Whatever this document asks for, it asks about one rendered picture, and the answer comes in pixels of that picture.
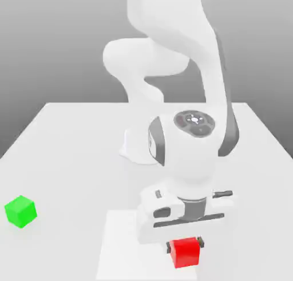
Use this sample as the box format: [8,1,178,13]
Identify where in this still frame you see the small green cube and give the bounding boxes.
[4,195,38,229]

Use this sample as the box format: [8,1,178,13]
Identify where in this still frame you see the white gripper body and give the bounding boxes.
[137,213,231,245]

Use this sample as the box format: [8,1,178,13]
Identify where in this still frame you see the small red cube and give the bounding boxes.
[169,236,201,270]

